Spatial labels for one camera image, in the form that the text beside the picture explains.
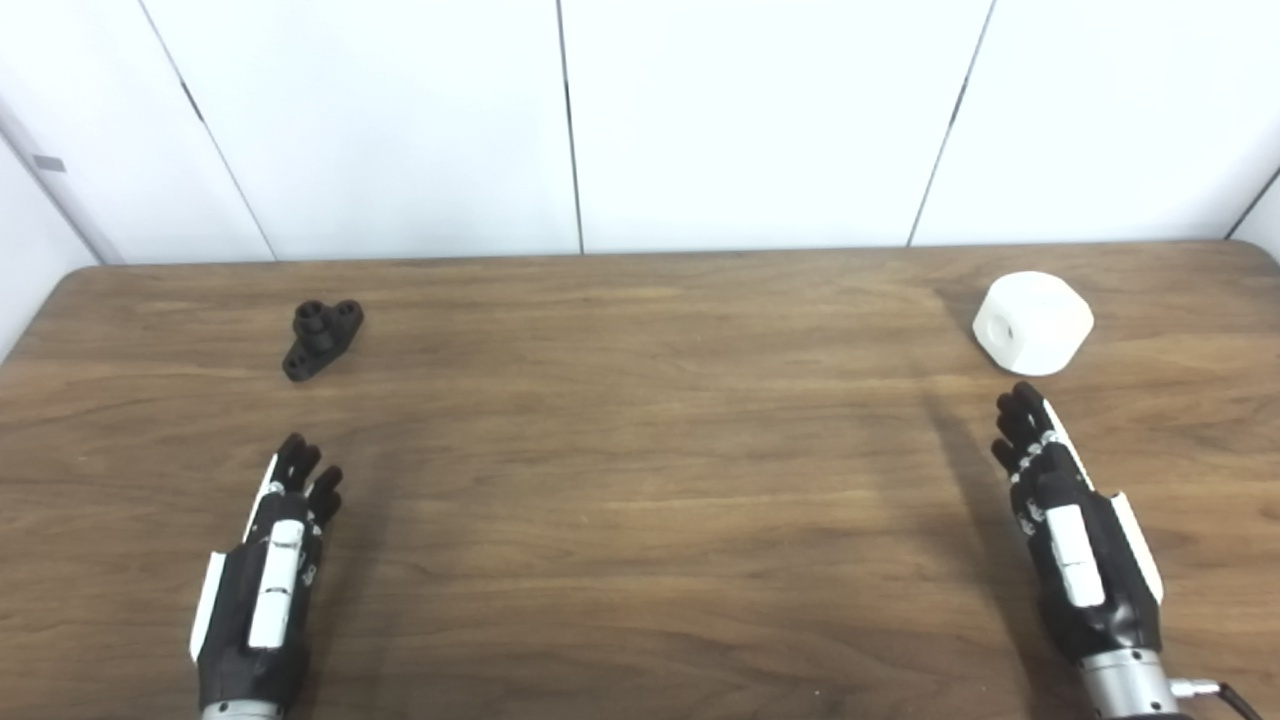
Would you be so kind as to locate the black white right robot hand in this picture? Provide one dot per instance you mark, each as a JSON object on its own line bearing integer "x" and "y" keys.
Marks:
{"x": 1110, "y": 590}

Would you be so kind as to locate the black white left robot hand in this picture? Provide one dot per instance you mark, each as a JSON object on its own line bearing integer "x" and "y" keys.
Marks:
{"x": 232, "y": 610}

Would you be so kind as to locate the black flanged holder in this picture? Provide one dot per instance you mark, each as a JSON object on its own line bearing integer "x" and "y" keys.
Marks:
{"x": 318, "y": 340}

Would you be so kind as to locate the round white plastic piece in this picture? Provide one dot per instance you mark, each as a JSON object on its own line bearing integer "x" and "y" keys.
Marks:
{"x": 1040, "y": 315}

